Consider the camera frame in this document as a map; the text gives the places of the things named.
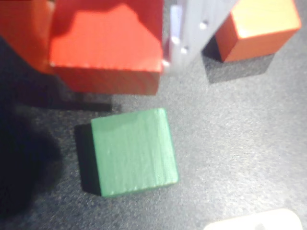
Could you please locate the green wooden cube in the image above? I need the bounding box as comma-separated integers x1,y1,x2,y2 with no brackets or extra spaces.
75,107,179,198

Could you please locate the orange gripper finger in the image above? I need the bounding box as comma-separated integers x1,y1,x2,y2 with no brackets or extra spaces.
0,0,55,74

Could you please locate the orange wooden cube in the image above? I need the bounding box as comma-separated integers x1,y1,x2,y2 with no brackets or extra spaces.
214,0,303,64

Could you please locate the red wooden cube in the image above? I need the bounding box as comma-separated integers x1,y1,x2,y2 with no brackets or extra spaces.
48,0,165,96

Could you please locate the white face sticker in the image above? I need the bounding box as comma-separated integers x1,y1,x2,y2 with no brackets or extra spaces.
203,208,303,230

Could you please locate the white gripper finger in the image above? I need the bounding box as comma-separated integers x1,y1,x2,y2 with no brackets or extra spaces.
162,0,239,73

